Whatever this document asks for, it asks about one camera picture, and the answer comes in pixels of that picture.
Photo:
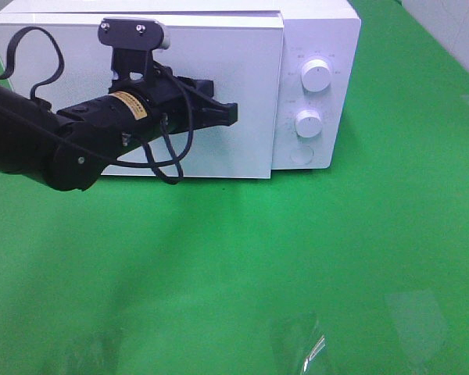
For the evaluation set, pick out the upper white microwave knob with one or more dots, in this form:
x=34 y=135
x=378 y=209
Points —
x=315 y=75

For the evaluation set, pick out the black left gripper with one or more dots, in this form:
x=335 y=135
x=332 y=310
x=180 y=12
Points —
x=172 y=105

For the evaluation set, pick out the lower white microwave knob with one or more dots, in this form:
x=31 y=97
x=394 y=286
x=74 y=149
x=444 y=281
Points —
x=308 y=123

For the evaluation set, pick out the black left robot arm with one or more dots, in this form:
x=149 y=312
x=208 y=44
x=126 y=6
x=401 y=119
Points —
x=69 y=149

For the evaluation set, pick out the white microwave oven body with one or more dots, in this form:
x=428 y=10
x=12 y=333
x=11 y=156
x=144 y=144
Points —
x=327 y=30

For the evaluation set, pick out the white microwave knob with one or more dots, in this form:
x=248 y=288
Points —
x=315 y=75
x=308 y=123

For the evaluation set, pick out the white microwave door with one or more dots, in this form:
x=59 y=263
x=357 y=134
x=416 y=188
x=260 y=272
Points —
x=239 y=52

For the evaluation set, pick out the round white door-release button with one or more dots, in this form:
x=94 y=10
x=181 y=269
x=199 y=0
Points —
x=301 y=155

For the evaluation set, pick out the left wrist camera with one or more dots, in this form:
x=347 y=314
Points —
x=132 y=41

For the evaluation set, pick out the green table cloth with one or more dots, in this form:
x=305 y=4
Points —
x=362 y=268

